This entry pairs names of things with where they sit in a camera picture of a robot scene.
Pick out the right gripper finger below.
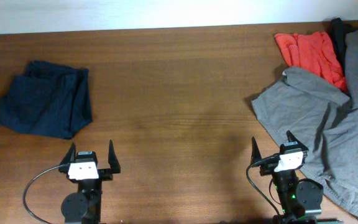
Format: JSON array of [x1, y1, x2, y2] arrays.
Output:
[[286, 131, 308, 151], [250, 137, 262, 164]]

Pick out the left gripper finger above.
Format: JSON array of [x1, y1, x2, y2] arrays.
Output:
[[60, 143, 76, 165], [108, 139, 121, 174]]

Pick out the grey shorts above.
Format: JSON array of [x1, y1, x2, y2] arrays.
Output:
[[252, 30, 358, 218]]

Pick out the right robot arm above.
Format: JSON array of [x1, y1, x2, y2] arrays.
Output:
[[246, 131, 323, 224]]

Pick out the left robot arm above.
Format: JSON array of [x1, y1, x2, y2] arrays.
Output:
[[58, 141, 121, 224]]

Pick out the folded navy blue garment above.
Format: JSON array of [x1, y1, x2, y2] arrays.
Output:
[[0, 60, 93, 139]]

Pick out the red orange garment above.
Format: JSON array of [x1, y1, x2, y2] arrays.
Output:
[[274, 32, 348, 92]]

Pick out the black printed t-shirt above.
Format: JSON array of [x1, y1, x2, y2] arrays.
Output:
[[328, 17, 356, 70]]

